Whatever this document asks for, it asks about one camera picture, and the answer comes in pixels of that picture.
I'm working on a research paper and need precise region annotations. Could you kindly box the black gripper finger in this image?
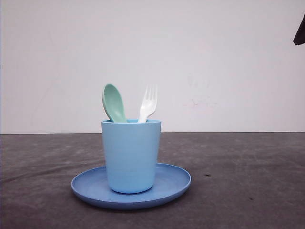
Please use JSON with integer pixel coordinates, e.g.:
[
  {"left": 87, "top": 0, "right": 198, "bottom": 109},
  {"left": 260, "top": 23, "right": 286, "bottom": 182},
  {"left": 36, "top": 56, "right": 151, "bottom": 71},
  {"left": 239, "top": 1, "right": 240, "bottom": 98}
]
[{"left": 293, "top": 21, "right": 305, "bottom": 45}]

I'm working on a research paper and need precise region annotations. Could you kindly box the white plastic fork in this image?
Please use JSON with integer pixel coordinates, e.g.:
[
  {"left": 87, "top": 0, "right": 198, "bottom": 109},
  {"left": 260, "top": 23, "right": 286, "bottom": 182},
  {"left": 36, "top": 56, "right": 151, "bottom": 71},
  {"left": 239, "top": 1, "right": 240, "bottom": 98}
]
[{"left": 138, "top": 85, "right": 158, "bottom": 123}]

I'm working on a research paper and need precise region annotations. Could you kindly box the mint green plastic spoon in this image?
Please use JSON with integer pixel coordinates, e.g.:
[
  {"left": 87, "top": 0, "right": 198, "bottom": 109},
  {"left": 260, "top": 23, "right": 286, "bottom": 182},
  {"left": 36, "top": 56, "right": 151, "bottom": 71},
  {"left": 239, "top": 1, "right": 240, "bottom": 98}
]
[{"left": 102, "top": 84, "right": 127, "bottom": 123}]

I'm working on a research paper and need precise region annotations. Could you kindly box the light blue plastic cup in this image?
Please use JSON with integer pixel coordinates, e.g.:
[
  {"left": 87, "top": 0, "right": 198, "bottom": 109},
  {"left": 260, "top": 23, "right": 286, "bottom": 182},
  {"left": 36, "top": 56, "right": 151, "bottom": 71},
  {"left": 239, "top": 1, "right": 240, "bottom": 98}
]
[{"left": 101, "top": 119, "right": 162, "bottom": 194}]

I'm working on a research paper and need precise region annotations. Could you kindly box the blue plastic plate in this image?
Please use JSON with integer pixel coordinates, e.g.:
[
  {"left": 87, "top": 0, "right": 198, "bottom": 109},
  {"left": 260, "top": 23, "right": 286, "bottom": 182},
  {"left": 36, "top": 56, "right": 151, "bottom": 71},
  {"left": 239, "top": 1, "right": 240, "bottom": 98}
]
[{"left": 71, "top": 163, "right": 192, "bottom": 210}]

